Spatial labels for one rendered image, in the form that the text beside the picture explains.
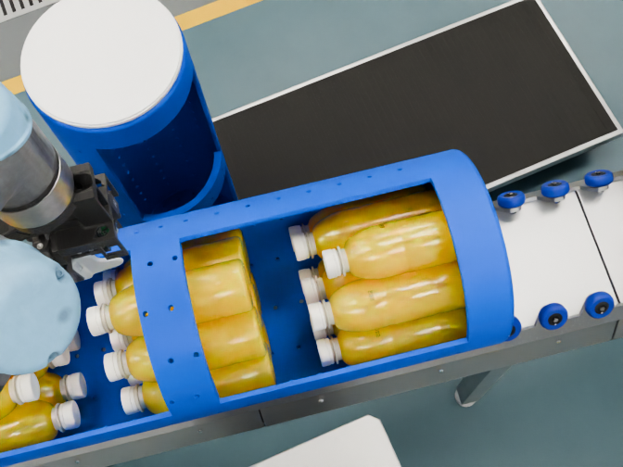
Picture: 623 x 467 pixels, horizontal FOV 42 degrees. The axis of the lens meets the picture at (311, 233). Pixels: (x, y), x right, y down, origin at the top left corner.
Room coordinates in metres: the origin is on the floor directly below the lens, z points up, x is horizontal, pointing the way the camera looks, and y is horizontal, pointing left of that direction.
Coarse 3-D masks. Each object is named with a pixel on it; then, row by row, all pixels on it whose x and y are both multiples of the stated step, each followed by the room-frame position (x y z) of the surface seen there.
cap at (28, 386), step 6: (18, 378) 0.25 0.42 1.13; (24, 378) 0.25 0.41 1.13; (30, 378) 0.25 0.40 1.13; (36, 378) 0.25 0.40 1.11; (18, 384) 0.24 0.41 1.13; (24, 384) 0.24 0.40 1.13; (30, 384) 0.24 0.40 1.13; (36, 384) 0.24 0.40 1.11; (18, 390) 0.23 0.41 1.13; (24, 390) 0.23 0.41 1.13; (30, 390) 0.23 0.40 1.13; (36, 390) 0.23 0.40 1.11; (24, 396) 0.22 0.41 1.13; (30, 396) 0.22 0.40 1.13; (36, 396) 0.23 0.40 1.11
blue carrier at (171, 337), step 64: (320, 192) 0.43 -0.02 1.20; (384, 192) 0.42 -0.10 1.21; (448, 192) 0.40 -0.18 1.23; (128, 256) 0.43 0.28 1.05; (256, 256) 0.43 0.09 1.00; (192, 320) 0.27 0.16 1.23; (512, 320) 0.24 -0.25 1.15; (128, 384) 0.26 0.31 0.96; (192, 384) 0.20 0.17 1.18; (320, 384) 0.20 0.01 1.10; (64, 448) 0.15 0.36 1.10
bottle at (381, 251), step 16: (384, 224) 0.38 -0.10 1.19; (400, 224) 0.37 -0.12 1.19; (416, 224) 0.37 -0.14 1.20; (432, 224) 0.37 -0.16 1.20; (352, 240) 0.36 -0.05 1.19; (368, 240) 0.36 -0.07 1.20; (384, 240) 0.35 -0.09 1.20; (400, 240) 0.35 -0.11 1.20; (416, 240) 0.35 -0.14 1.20; (432, 240) 0.35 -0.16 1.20; (448, 240) 0.34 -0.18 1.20; (352, 256) 0.34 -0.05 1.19; (368, 256) 0.34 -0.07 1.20; (384, 256) 0.33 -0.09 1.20; (400, 256) 0.33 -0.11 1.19; (416, 256) 0.33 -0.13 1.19; (432, 256) 0.33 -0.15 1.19; (448, 256) 0.33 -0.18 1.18; (352, 272) 0.32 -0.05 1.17; (368, 272) 0.32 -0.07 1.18; (384, 272) 0.32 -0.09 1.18; (400, 272) 0.32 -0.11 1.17
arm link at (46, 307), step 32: (0, 256) 0.18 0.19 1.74; (32, 256) 0.18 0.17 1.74; (0, 288) 0.16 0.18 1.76; (32, 288) 0.16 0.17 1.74; (64, 288) 0.16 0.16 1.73; (0, 320) 0.14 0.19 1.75; (32, 320) 0.14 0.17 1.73; (64, 320) 0.15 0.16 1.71; (0, 352) 0.12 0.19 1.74; (32, 352) 0.13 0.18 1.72; (0, 384) 0.11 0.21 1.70
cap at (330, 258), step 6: (324, 252) 0.35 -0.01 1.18; (330, 252) 0.35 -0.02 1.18; (336, 252) 0.35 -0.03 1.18; (324, 258) 0.35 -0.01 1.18; (330, 258) 0.34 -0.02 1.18; (336, 258) 0.34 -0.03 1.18; (324, 264) 0.34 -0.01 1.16; (330, 264) 0.34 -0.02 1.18; (336, 264) 0.34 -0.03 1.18; (330, 270) 0.33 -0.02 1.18; (336, 270) 0.33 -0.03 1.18; (330, 276) 0.32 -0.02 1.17; (336, 276) 0.32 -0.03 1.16
